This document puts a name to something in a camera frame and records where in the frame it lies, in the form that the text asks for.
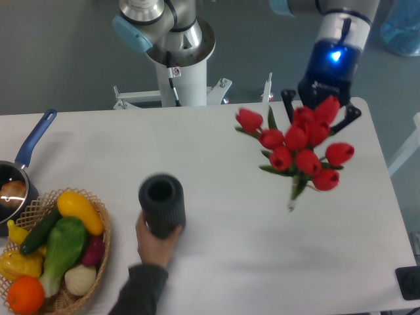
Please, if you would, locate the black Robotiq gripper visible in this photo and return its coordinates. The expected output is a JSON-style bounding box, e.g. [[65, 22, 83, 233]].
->
[[281, 39, 362, 137]]

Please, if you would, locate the red tulip bouquet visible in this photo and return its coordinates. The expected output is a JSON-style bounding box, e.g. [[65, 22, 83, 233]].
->
[[235, 96, 355, 212]]

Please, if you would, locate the dark grey ribbed vase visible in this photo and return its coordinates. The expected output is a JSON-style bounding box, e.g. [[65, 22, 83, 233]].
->
[[138, 173, 186, 239]]

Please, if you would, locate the dark grey sleeved forearm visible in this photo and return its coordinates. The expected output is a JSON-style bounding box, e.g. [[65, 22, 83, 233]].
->
[[108, 264, 169, 314]]

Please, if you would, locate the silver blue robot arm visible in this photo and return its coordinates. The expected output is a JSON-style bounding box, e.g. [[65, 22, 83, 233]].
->
[[112, 1, 379, 134]]

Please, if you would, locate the person's bare hand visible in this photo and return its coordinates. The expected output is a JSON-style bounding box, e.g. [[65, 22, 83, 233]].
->
[[135, 212, 182, 270]]

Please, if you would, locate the blue plastic bag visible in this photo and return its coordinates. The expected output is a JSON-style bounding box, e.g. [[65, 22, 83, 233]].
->
[[380, 0, 419, 57]]

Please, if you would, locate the black device at edge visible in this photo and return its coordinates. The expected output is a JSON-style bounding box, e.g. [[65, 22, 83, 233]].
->
[[395, 266, 420, 301]]

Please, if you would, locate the yellow squash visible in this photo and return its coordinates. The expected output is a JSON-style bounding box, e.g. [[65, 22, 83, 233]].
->
[[57, 191, 104, 236]]

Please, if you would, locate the purple red radish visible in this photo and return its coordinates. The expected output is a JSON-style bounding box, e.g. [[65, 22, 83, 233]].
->
[[81, 236, 105, 266]]

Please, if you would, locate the green bok choy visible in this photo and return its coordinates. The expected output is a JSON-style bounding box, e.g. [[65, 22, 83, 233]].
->
[[39, 217, 87, 298]]

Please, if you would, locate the white garlic bulb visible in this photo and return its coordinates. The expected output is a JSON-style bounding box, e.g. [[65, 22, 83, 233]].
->
[[64, 264, 96, 296]]

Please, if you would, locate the woven wicker basket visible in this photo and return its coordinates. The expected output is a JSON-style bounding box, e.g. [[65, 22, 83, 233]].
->
[[0, 187, 112, 315]]

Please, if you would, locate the dark green cucumber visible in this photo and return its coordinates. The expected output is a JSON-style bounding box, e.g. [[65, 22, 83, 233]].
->
[[19, 207, 62, 255]]

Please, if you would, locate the brown bread roll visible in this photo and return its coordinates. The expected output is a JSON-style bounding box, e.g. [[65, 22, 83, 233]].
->
[[1, 180, 26, 209]]

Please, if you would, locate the small yellow banana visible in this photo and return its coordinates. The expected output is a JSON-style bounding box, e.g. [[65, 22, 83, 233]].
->
[[7, 220, 29, 247]]

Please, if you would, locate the yellow bell pepper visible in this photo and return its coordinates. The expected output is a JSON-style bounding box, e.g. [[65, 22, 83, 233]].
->
[[1, 250, 43, 282]]

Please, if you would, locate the orange fruit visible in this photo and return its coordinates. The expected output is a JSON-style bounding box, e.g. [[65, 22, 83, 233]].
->
[[7, 276, 45, 314]]

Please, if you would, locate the white clamp post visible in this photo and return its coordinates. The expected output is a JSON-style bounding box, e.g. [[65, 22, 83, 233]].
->
[[261, 72, 274, 103]]

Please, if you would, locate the white frame bar right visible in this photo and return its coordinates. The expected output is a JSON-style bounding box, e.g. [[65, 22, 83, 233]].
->
[[387, 112, 419, 177]]

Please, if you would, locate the blue handled saucepan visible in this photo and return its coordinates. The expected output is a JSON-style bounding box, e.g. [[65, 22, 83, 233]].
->
[[1, 109, 57, 237]]

